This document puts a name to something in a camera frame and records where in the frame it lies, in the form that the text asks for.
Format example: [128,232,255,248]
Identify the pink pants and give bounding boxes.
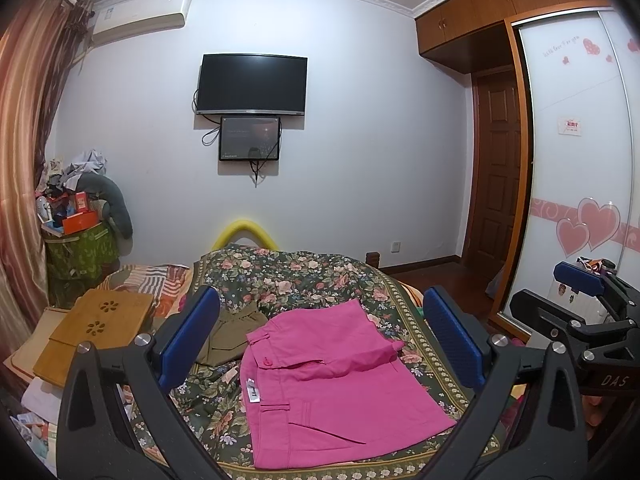
[240,299,456,470]

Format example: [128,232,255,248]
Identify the person's right hand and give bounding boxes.
[582,396,620,441]

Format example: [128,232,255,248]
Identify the wardrobe sliding door with hearts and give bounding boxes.
[511,8,639,324]

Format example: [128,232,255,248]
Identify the wooden folding lap desk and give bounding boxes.
[34,288,153,388]

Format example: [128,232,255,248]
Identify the wooden door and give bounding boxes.
[464,70,521,278]

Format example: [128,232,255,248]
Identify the olive green shorts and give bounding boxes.
[195,304,268,366]

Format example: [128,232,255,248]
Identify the striped blanket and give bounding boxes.
[98,264,193,318]

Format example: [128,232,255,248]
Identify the green fabric storage box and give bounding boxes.
[44,223,119,309]

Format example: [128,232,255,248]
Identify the orange box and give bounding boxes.
[62,210,100,235]

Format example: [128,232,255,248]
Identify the grey plush toy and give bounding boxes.
[76,172,134,240]

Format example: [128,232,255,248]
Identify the yellow foam headboard arch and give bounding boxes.
[212,219,279,250]

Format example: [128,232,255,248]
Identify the floral bedspread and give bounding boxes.
[122,246,472,479]

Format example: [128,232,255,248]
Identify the wooden overhead cabinets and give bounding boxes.
[416,0,606,74]

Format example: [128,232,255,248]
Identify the pink striped curtain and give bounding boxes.
[1,0,92,358]

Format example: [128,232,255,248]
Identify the white air conditioner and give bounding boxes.
[91,0,192,46]

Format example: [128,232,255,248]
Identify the small wall monitor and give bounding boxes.
[218,116,281,162]

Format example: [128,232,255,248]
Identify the wall-mounted black television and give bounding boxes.
[194,53,308,116]

